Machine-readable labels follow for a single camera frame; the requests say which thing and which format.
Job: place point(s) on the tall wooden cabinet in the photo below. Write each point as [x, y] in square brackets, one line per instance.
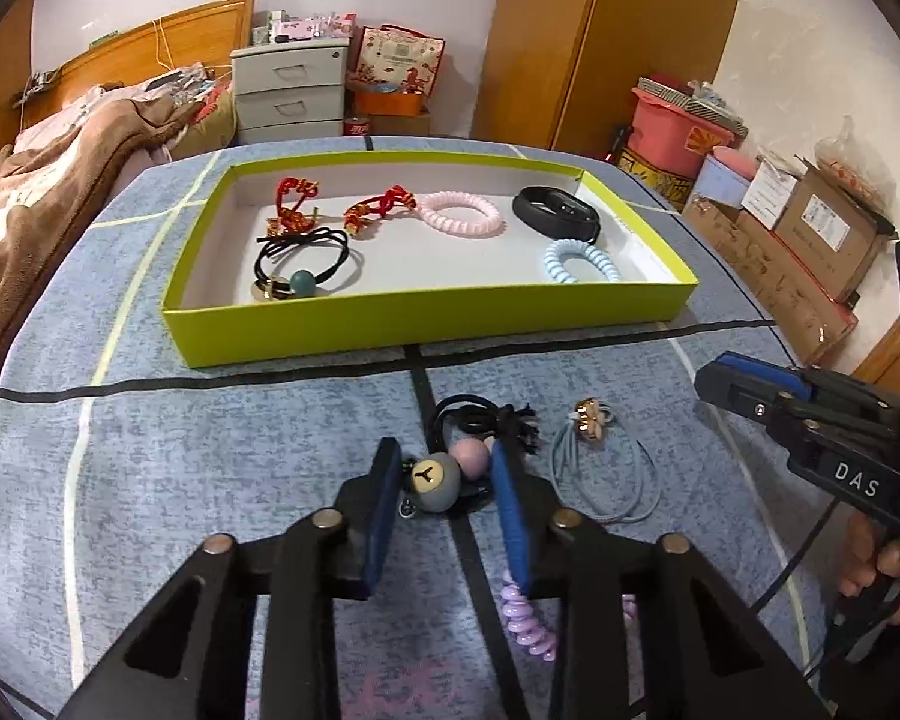
[0, 82]

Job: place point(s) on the pink plastic bin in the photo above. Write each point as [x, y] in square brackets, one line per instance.
[675, 135]

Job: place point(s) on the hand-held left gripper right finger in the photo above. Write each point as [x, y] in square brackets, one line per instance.
[514, 521]

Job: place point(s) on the clear plastic bag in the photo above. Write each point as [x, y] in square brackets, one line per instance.
[847, 150]

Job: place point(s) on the pink box on nightstand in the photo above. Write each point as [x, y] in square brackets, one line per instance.
[307, 26]

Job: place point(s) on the brown plush blanket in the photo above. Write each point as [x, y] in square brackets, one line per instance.
[37, 187]

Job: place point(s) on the grey drawer nightstand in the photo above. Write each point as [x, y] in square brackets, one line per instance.
[289, 94]

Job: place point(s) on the red drink can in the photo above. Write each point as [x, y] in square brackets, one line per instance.
[356, 127]

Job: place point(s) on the orange box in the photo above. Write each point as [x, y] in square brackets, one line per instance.
[390, 103]

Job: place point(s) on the open brown cardboard box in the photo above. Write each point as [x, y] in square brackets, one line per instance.
[832, 232]

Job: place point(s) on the yellow-green cardboard box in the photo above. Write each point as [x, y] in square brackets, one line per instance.
[435, 319]

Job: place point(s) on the large wooden wardrobe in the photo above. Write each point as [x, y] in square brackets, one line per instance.
[615, 37]

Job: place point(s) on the black fitness band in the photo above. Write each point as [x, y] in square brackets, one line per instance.
[551, 214]

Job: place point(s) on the small white carton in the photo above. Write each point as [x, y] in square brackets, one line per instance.
[769, 191]

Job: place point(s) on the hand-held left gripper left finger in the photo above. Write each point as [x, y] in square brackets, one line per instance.
[382, 521]

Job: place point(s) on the wooden headboard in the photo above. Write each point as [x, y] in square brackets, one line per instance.
[142, 41]

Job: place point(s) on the pale blue pink box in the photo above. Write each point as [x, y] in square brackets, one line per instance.
[724, 178]

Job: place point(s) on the long flat cardboard box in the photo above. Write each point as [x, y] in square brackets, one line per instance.
[765, 277]

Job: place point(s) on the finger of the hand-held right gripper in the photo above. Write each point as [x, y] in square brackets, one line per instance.
[735, 394]
[772, 379]

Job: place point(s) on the red white gift bag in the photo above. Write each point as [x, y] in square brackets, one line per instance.
[397, 60]

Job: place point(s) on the yellow patterned box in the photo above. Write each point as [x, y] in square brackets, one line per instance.
[652, 174]

